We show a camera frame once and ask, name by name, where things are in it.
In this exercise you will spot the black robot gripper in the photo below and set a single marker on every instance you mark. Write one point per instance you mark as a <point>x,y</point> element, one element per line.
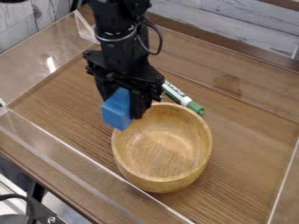
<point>120,66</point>

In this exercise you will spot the green white marker pen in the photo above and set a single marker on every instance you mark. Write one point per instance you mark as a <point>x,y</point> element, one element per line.
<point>181,98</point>

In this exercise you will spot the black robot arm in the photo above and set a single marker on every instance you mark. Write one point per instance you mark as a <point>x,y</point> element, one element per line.
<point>117,17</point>

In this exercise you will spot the clear acrylic corner bracket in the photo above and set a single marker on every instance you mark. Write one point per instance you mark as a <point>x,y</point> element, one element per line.
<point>84,28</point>

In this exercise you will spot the blue rectangular block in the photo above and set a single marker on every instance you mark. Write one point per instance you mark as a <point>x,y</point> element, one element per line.
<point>114,109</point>

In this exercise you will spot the brown wooden bowl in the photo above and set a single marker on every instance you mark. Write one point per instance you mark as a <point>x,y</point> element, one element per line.
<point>162,151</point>

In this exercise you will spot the black metal table frame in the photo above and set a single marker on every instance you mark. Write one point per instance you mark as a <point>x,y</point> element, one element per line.
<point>42,214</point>

